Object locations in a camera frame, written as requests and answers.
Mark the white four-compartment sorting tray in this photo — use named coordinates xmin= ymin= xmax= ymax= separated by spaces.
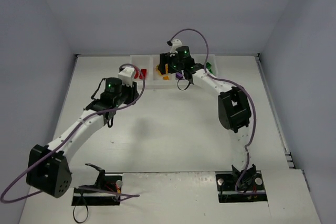
xmin=128 ymin=54 xmax=218 ymax=88

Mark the yellow long lego brick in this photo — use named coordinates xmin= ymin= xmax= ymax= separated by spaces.
xmin=156 ymin=65 xmax=162 ymax=76

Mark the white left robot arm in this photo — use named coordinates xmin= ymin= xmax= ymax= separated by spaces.
xmin=26 ymin=78 xmax=139 ymax=198

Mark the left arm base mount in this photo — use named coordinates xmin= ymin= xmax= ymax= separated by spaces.
xmin=70 ymin=163 xmax=122 ymax=206

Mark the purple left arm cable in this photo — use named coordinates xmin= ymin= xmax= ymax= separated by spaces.
xmin=0 ymin=63 xmax=146 ymax=204

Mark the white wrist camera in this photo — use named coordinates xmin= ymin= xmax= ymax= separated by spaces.
xmin=118 ymin=67 xmax=137 ymax=87
xmin=167 ymin=39 xmax=183 ymax=54

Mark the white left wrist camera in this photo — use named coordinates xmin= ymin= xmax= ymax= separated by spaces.
xmin=118 ymin=67 xmax=137 ymax=87

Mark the red slope lego brick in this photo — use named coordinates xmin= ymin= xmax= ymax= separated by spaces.
xmin=134 ymin=69 xmax=139 ymax=79

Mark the green lego brick in tray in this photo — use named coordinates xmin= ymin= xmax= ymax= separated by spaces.
xmin=206 ymin=62 xmax=212 ymax=71

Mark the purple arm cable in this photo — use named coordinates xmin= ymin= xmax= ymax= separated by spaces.
xmin=165 ymin=28 xmax=257 ymax=195
xmin=0 ymin=63 xmax=146 ymax=204

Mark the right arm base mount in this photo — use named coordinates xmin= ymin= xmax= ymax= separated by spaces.
xmin=215 ymin=165 xmax=268 ymax=204

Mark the dark purple lego brick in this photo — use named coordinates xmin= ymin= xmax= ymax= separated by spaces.
xmin=175 ymin=72 xmax=184 ymax=80

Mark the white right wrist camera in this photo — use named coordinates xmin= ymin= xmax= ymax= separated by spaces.
xmin=167 ymin=39 xmax=183 ymax=54

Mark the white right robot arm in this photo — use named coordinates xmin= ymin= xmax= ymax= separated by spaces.
xmin=157 ymin=46 xmax=251 ymax=171

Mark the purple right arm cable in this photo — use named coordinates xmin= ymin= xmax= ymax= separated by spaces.
xmin=165 ymin=28 xmax=257 ymax=195

